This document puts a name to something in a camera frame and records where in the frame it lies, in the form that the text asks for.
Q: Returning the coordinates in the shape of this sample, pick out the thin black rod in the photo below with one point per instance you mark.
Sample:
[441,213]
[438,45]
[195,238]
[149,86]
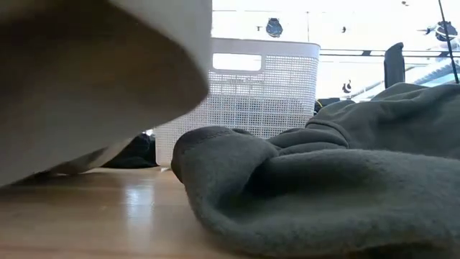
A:
[448,39]

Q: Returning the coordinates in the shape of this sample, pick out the dark olive green hoodie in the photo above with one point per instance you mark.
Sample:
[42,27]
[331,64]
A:
[323,198]

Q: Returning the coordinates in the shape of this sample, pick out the small black garment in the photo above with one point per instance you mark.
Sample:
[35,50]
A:
[146,151]

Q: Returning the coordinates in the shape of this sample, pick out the beige khaki trousers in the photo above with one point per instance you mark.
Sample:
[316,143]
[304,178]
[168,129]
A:
[90,90]

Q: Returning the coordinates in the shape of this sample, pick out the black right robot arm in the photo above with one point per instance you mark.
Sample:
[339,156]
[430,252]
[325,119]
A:
[394,64]

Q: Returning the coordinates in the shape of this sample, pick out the white plastic laundry basket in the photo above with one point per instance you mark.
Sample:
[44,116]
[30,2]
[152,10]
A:
[251,108]

